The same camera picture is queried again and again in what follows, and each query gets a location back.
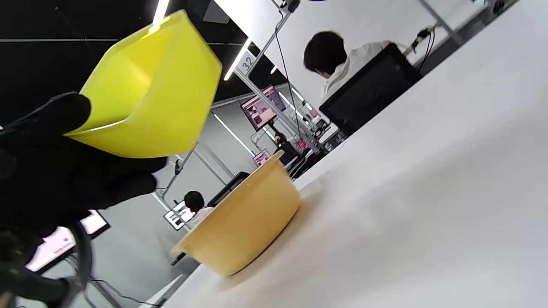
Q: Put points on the person's right hand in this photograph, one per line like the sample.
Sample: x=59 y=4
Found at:
x=34 y=179

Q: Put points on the yellow plastic container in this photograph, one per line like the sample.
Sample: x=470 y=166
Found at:
x=162 y=94

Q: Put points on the yellow plastic basin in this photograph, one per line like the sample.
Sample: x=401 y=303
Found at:
x=248 y=222

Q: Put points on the computer monitor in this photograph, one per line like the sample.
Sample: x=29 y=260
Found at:
x=262 y=157
x=261 y=109
x=55 y=248
x=177 y=216

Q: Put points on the white number plate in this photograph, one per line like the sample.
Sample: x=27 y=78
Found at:
x=247 y=63

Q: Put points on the black mesh office chair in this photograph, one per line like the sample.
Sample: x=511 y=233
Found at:
x=368 y=94

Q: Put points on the grey metal frame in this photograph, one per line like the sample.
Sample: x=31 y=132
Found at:
x=274 y=33

